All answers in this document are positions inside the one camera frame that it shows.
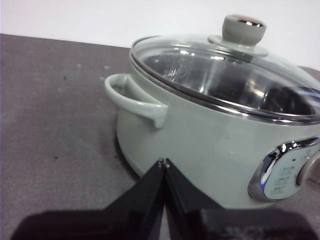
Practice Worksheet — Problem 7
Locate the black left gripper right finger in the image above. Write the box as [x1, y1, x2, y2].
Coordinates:
[164, 158, 316, 240]

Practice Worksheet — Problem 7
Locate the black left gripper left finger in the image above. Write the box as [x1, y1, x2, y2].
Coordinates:
[11, 159, 165, 240]

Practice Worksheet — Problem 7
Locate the glass lid with green knob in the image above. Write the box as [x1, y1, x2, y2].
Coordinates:
[129, 14, 320, 124]

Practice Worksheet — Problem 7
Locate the pale green electric steamer pot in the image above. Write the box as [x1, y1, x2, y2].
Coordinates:
[104, 49, 320, 210]

